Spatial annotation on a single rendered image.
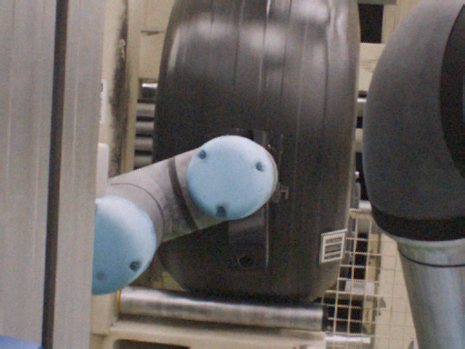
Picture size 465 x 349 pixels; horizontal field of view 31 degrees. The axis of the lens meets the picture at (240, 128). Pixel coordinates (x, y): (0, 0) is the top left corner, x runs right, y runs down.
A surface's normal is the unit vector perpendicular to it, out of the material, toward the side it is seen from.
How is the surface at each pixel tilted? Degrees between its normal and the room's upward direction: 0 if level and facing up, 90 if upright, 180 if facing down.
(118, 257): 90
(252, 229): 113
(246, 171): 83
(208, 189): 83
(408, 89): 93
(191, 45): 62
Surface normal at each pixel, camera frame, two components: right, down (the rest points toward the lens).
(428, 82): -0.81, 0.06
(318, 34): 0.22, -0.50
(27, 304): 0.89, 0.10
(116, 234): -0.07, 0.09
